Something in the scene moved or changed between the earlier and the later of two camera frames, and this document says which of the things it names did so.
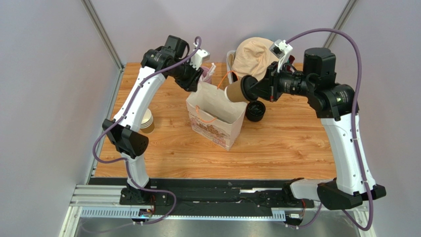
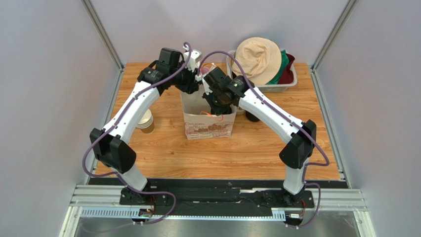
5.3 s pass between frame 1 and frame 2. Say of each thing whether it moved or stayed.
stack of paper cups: stayed
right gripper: moved
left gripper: stayed
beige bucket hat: stayed
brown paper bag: moved
